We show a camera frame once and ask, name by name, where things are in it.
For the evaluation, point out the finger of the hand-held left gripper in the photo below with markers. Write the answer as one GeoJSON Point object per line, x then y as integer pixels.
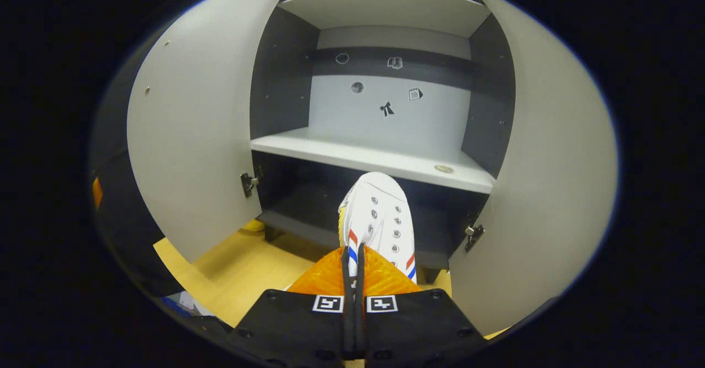
{"type": "Point", "coordinates": [97, 191]}

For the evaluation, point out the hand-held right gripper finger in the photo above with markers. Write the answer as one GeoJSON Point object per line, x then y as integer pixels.
{"type": "Point", "coordinates": [347, 324]}
{"type": "Point", "coordinates": [361, 324]}

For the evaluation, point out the white striped shoe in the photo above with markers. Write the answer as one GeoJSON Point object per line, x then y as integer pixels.
{"type": "Point", "coordinates": [380, 214]}

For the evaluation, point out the grey shoe cabinet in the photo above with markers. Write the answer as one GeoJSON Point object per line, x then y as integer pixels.
{"type": "Point", "coordinates": [385, 153]}

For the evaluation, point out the metal door hinge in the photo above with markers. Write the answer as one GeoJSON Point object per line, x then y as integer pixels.
{"type": "Point", "coordinates": [473, 237]}
{"type": "Point", "coordinates": [248, 183]}

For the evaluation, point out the yellow plush toy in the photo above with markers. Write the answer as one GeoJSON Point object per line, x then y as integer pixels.
{"type": "Point", "coordinates": [253, 225]}

